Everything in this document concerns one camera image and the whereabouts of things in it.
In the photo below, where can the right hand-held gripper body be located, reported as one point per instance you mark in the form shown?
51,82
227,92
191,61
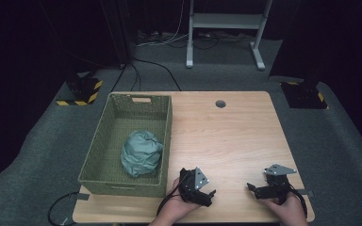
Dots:
276,188

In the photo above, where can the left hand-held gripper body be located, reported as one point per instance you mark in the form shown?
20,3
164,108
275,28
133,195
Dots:
189,185

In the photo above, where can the teal cloth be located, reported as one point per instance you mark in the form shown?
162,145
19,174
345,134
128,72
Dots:
141,153

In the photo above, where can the green woven basket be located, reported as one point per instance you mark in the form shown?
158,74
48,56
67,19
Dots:
104,157

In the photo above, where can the person's left hand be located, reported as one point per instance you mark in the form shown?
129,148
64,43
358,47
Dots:
176,207

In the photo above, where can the person's right hand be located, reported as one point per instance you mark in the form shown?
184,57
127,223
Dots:
290,212

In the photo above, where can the gray tape strip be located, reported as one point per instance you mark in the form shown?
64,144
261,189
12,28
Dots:
305,192
82,196

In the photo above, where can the gray table grommet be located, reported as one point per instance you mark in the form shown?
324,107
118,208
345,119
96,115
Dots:
220,104

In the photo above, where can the black yellow striped stand base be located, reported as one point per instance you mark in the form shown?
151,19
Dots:
303,95
85,89

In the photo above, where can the white metal stand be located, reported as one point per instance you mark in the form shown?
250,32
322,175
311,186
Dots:
226,21

